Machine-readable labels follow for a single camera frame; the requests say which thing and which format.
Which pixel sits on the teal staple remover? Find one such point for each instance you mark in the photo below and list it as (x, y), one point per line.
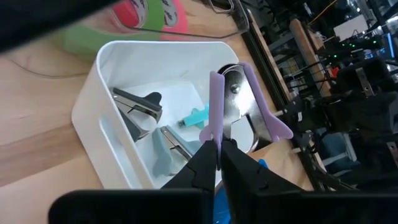
(194, 119)

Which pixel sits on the grey staple remover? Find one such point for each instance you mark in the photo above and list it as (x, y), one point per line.
(161, 152)

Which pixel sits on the purple staple remover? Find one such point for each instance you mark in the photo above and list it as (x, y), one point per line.
(216, 102)

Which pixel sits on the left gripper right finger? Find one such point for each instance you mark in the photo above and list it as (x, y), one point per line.
(245, 177)

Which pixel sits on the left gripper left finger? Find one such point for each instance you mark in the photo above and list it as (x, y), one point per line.
(203, 165)

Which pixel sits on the white plastic bin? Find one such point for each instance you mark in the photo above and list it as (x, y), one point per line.
(149, 62)

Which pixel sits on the blue plastic basket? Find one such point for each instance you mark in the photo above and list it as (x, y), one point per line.
(222, 205)

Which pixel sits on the green tape roll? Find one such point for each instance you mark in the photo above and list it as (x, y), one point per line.
(155, 12)
(93, 40)

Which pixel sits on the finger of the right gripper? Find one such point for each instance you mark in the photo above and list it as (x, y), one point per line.
(348, 105)
(348, 123)

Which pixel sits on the pink tape roll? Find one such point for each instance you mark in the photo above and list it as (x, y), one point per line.
(124, 11)

